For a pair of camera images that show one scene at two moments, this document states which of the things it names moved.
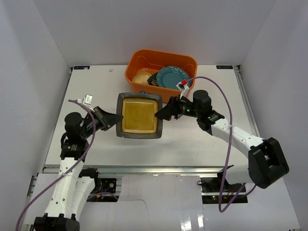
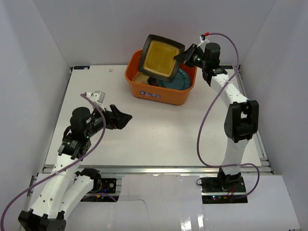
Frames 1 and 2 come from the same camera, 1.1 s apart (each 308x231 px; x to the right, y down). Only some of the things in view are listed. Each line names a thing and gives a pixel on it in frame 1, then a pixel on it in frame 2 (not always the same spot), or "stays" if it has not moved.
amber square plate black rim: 138,109 -> 157,59
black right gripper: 173,106 -> 186,56
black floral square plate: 152,80 stays
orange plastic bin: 153,61 stays
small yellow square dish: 141,77 stays
